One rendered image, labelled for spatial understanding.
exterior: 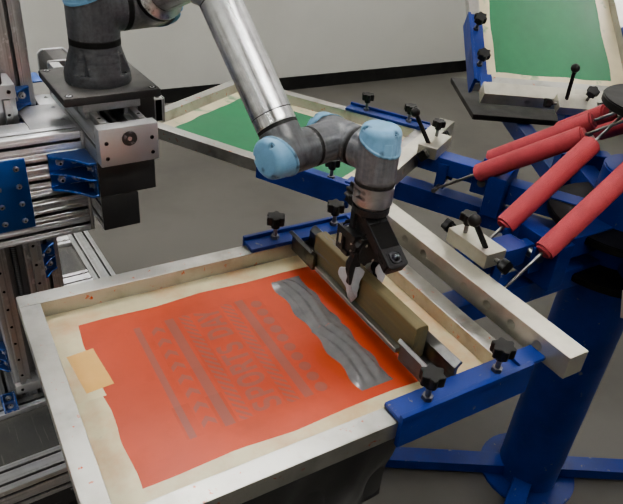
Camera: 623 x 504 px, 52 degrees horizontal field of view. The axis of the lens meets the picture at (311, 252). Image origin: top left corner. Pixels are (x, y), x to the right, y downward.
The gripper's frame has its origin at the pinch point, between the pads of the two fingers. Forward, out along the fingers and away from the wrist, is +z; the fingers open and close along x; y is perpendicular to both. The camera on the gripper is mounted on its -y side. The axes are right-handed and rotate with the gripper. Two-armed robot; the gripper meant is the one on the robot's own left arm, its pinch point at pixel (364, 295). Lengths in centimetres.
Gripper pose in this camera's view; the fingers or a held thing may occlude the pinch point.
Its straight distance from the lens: 129.7
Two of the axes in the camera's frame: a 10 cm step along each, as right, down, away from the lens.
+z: -0.8, 8.4, 5.4
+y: -5.0, -5.0, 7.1
